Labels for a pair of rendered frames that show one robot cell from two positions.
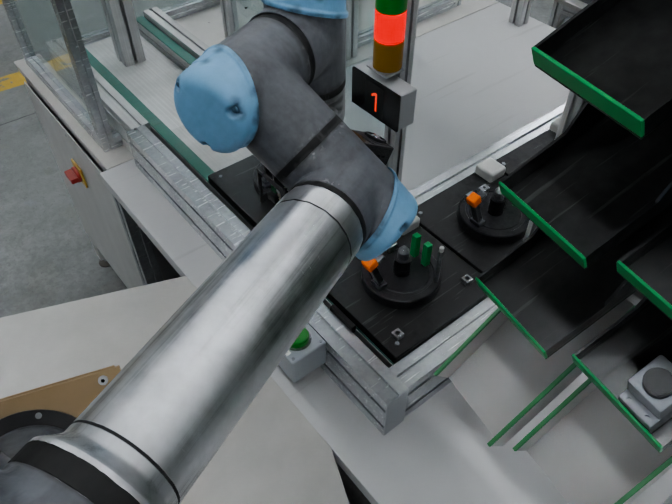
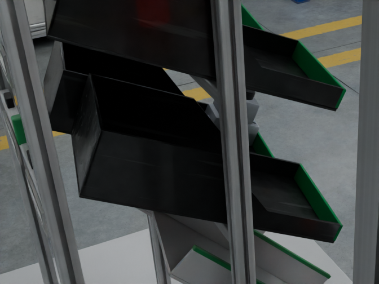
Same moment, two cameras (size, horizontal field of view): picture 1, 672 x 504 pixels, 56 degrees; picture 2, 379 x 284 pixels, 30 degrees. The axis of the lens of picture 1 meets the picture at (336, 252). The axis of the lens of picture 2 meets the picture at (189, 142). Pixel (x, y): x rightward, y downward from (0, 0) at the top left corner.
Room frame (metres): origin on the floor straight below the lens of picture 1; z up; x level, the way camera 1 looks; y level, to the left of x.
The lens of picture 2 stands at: (1.14, -0.12, 1.67)
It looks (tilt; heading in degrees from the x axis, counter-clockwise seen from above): 30 degrees down; 200
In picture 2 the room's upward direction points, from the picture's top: 6 degrees counter-clockwise
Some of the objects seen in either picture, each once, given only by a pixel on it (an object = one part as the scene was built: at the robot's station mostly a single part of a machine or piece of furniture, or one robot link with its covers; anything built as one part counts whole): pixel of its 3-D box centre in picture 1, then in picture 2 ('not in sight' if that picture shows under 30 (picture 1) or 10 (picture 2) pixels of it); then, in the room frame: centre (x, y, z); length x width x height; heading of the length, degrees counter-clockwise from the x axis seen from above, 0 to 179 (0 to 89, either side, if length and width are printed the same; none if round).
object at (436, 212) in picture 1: (497, 202); not in sight; (0.89, -0.31, 1.01); 0.24 x 0.24 x 0.13; 39
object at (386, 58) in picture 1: (388, 52); not in sight; (0.95, -0.09, 1.28); 0.05 x 0.05 x 0.05
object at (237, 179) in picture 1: (288, 184); not in sight; (1.00, 0.10, 0.96); 0.24 x 0.24 x 0.02; 39
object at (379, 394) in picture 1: (245, 251); not in sight; (0.85, 0.18, 0.91); 0.89 x 0.06 x 0.11; 39
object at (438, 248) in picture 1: (402, 261); not in sight; (0.73, -0.12, 1.01); 0.24 x 0.24 x 0.13; 39
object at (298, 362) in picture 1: (274, 322); not in sight; (0.66, 0.11, 0.93); 0.21 x 0.07 x 0.06; 39
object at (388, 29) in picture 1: (390, 23); not in sight; (0.95, -0.09, 1.33); 0.05 x 0.05 x 0.05
